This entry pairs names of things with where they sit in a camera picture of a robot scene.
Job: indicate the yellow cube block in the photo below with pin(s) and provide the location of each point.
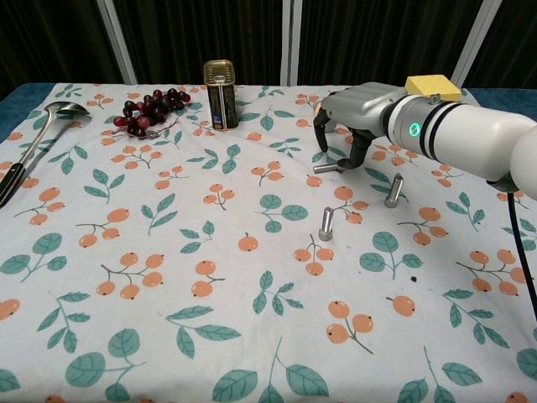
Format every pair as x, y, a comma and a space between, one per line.
432, 86

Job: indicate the dark red grape bunch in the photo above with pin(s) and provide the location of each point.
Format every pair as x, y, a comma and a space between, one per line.
151, 109

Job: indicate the black pleated partition panel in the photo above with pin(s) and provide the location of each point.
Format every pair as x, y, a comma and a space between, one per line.
50, 38
377, 38
201, 33
516, 42

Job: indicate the silver partition post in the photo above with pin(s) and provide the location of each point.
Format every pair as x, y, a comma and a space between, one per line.
119, 42
290, 42
476, 42

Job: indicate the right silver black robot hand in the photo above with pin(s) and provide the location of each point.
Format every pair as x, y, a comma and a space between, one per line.
363, 105

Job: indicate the gold and black tin can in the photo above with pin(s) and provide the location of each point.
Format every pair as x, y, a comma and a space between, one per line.
222, 101

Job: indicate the floral white tablecloth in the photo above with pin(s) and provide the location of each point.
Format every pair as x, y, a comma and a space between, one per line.
210, 252

